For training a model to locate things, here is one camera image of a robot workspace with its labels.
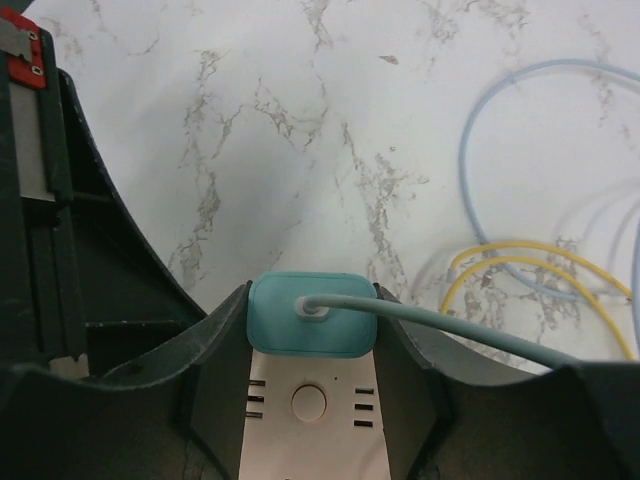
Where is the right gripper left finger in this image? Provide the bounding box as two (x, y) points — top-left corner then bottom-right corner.
(1, 285), (252, 479)

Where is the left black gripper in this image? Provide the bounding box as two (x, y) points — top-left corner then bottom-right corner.
(1, 14), (206, 376)

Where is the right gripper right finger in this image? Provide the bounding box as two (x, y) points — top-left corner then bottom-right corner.
(369, 283), (640, 480)

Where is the pink round power socket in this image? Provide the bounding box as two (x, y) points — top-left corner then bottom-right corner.
(239, 352), (390, 479)

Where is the teal plug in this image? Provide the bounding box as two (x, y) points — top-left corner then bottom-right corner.
(247, 271), (377, 358)

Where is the teal thin cable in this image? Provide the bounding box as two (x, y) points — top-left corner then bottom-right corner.
(297, 293), (581, 371)

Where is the yellow thin cable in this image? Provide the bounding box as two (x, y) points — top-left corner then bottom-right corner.
(440, 240), (637, 362)

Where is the light blue thin cable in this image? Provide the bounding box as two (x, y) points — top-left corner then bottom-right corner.
(414, 58), (640, 302)

